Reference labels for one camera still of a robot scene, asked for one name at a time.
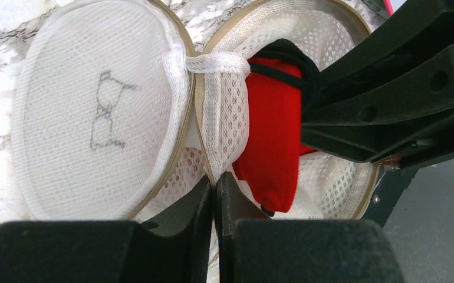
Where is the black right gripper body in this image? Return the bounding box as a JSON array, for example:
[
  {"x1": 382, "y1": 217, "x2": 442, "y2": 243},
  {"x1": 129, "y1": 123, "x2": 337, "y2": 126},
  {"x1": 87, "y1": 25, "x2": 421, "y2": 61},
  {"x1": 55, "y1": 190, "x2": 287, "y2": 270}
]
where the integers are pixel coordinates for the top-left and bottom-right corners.
[{"x1": 363, "y1": 159, "x2": 454, "y2": 226}]

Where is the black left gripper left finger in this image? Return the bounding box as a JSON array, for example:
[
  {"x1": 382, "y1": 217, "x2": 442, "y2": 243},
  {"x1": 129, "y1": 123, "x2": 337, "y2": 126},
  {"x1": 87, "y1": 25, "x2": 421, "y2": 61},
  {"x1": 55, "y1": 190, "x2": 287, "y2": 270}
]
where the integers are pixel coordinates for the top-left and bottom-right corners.
[{"x1": 0, "y1": 177, "x2": 212, "y2": 282}]

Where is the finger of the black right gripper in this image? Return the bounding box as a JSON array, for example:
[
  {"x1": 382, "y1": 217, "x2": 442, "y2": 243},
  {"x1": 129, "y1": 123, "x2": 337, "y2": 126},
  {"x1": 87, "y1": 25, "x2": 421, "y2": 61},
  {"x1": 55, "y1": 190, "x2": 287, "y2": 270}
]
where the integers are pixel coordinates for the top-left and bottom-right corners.
[
  {"x1": 314, "y1": 1, "x2": 454, "y2": 114},
  {"x1": 301, "y1": 44, "x2": 454, "y2": 163}
]

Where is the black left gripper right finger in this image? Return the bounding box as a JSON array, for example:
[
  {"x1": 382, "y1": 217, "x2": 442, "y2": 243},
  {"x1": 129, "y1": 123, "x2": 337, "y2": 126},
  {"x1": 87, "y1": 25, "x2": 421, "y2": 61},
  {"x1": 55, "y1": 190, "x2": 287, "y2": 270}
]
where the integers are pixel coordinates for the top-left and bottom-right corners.
[{"x1": 215, "y1": 172, "x2": 404, "y2": 282}]

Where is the red bra with black straps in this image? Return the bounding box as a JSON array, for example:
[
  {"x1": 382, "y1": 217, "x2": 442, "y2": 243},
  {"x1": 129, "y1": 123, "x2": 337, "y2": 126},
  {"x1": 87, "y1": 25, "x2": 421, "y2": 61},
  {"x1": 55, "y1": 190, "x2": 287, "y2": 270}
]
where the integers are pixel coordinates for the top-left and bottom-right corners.
[{"x1": 233, "y1": 39, "x2": 322, "y2": 216}]

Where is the pink framed whiteboard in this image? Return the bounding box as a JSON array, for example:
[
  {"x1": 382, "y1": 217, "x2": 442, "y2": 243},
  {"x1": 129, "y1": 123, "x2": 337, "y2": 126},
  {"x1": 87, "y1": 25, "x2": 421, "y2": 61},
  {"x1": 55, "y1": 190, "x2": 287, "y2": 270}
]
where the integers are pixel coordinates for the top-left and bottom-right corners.
[{"x1": 383, "y1": 0, "x2": 396, "y2": 16}]

